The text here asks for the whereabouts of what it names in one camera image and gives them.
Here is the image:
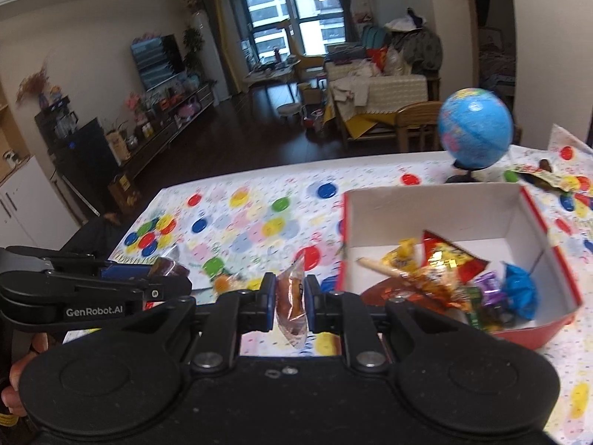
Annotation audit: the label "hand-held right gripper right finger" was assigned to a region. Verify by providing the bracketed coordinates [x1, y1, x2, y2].
[303, 274, 464, 374]

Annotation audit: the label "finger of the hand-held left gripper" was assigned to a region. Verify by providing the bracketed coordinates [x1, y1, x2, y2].
[0, 247, 156, 281]
[0, 273, 193, 307]

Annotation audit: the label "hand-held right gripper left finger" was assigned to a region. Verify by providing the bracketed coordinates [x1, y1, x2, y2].
[118, 273, 276, 374]

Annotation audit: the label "clear packet with brown cake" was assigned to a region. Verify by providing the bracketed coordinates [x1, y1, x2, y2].
[275, 253, 309, 350]

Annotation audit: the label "brown snack piece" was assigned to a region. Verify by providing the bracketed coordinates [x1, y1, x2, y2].
[150, 257, 191, 281]

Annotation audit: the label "beige sausage stick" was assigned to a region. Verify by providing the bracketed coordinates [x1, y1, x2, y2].
[357, 256, 408, 279]

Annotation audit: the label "yellow candy packet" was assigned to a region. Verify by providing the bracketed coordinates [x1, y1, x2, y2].
[382, 238, 420, 272]

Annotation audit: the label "red yellow snack packet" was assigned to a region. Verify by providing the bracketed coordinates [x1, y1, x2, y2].
[408, 229, 489, 309]

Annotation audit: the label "red cardboard box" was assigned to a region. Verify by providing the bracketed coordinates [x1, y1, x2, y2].
[334, 182, 583, 350]

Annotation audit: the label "purple candy packet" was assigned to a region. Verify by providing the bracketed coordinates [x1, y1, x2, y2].
[473, 271, 503, 307]

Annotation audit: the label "black snack packet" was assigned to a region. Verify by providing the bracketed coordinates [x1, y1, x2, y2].
[479, 303, 517, 332]

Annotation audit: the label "blue snack packet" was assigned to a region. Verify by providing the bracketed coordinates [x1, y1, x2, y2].
[503, 262, 540, 320]

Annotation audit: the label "person's left hand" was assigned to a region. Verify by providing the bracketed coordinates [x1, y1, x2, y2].
[0, 333, 51, 420]

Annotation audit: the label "clear packet with orange pastry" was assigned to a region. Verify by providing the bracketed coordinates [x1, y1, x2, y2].
[211, 273, 262, 295]

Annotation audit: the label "brown round snack packet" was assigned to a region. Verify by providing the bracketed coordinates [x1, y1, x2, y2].
[361, 280, 418, 307]

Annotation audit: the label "brown cardboard box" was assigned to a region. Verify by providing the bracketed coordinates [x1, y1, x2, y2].
[109, 174, 142, 209]

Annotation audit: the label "polka dot tablecloth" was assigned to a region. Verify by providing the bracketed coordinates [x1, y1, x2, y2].
[62, 124, 593, 443]

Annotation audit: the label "white cabinet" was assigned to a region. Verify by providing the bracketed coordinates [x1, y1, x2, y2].
[0, 155, 82, 251]

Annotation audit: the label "black cabinet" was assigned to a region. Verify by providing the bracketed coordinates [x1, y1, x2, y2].
[49, 118, 121, 216]

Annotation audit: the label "dark tv cabinet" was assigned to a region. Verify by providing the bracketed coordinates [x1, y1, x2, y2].
[118, 83, 216, 181]

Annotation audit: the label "pink flowers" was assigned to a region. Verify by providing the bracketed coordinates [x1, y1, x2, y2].
[125, 93, 144, 123]

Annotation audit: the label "coffee machine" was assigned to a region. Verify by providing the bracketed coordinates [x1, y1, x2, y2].
[34, 95, 79, 149]

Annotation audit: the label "dried flowers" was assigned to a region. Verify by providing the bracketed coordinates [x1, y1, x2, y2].
[16, 62, 52, 105]

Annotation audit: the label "television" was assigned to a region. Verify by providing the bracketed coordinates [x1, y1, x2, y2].
[130, 34, 183, 91]

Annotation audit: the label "wooden chair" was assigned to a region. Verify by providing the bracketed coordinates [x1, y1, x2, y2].
[394, 101, 445, 153]

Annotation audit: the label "tall green plant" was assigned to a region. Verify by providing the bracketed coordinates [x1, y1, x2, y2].
[183, 25, 205, 79]

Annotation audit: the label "sofa with cream cover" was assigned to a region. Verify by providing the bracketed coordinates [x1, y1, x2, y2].
[324, 25, 443, 142]

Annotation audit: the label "yellow chair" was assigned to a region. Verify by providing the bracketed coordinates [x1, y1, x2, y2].
[292, 53, 327, 82]

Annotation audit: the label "blue globe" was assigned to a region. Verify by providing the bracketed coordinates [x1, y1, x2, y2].
[438, 88, 515, 184]

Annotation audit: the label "yellow green snack packet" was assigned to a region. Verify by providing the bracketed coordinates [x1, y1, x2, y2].
[510, 160, 591, 193]

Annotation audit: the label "pile of clothes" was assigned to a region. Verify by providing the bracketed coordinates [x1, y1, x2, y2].
[366, 9, 443, 75]

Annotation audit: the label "window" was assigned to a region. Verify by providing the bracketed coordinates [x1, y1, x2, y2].
[227, 0, 353, 63]

